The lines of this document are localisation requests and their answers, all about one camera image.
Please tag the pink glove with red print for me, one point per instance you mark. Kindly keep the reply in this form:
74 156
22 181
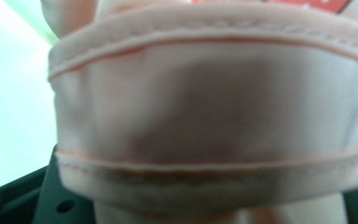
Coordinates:
211 102

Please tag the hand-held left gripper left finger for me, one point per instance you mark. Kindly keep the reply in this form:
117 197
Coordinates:
62 205

